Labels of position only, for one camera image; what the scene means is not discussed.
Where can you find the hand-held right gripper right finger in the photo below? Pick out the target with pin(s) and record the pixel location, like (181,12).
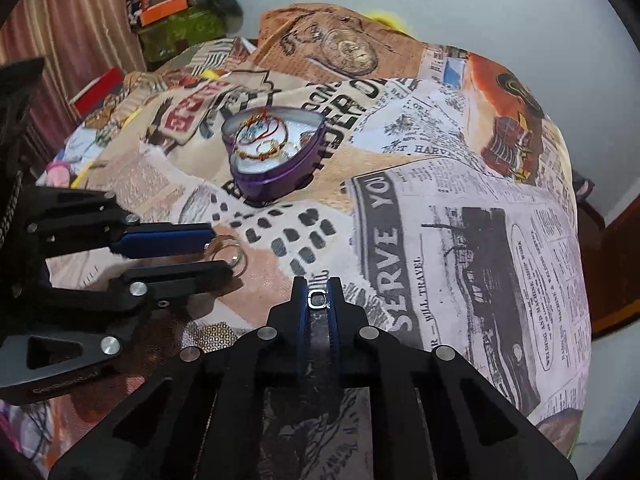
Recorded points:
(334,332)

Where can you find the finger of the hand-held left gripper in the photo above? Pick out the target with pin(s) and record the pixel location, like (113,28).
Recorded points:
(165,240)
(175,280)

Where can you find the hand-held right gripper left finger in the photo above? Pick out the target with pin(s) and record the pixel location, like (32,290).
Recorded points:
(301,330)

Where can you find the purple heart-shaped tin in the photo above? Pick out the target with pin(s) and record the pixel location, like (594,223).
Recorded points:
(280,175)

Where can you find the red box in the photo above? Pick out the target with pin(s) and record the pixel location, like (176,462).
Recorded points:
(97,90)

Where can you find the newspaper print blanket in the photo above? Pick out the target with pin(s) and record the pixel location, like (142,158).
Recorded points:
(450,260)

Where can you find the striped brown curtain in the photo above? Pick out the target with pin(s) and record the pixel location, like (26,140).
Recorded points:
(75,10)

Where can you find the orange box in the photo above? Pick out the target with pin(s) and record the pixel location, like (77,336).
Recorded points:
(162,10)

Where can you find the grey plush cushion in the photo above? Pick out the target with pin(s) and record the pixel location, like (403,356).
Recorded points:
(225,5)

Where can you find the dark bag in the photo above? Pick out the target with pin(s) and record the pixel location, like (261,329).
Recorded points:
(582,187)

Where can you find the yellow foam tube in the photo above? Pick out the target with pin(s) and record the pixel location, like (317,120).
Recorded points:
(387,16)

